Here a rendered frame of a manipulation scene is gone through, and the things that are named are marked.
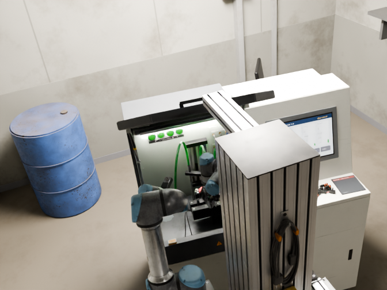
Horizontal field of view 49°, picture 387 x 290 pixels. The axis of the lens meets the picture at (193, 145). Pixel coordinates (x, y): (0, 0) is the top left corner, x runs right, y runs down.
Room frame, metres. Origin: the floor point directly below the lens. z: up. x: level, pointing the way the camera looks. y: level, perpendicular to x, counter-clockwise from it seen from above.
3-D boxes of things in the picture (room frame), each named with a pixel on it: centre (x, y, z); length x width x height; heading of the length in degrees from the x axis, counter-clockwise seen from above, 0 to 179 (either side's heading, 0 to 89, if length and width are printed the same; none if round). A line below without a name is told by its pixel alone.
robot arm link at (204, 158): (1.77, -0.06, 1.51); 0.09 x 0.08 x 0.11; 61
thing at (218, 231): (1.83, -0.02, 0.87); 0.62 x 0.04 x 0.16; 99
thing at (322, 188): (2.04, -0.73, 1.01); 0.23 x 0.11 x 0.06; 99
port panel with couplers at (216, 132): (2.37, -0.18, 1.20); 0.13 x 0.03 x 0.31; 99
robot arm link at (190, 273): (1.29, 0.09, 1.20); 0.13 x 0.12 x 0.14; 96
